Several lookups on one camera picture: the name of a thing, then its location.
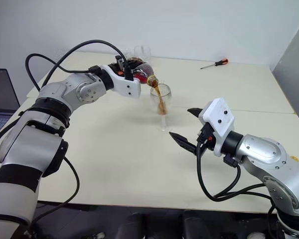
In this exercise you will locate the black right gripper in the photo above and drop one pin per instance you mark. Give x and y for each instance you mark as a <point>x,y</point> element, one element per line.
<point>205,139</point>

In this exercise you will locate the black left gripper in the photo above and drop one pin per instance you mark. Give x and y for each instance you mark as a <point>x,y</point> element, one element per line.
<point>119,67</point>

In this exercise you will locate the dark drink bottle colourful label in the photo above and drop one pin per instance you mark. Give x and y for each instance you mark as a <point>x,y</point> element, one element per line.
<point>144,69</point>

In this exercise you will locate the clear wine glass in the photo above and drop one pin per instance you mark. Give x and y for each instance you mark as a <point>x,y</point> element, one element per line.
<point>168,94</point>

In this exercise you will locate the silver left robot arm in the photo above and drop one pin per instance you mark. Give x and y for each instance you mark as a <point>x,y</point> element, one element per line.
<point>72,87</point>

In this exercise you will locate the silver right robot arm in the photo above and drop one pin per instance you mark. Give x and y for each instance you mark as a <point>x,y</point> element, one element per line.
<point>264,154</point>

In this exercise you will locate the clear glass tumbler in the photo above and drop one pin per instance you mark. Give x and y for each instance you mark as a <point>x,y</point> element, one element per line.
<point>145,52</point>

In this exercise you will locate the small yellow object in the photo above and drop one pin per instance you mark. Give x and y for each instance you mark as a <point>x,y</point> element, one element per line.
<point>293,157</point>

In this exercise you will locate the grey partition panel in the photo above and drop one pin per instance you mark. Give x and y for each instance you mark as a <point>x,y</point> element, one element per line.
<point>295,69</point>

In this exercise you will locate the dark grey laptop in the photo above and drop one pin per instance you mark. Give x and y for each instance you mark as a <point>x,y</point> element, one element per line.
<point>2,92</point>

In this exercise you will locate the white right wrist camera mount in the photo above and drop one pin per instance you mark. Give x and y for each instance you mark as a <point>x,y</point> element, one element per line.
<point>218,114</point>

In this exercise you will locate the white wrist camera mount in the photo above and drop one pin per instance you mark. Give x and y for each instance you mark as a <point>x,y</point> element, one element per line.
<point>218,114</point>
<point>125,89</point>

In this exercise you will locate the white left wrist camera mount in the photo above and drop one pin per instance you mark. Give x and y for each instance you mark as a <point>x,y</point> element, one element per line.
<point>125,89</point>

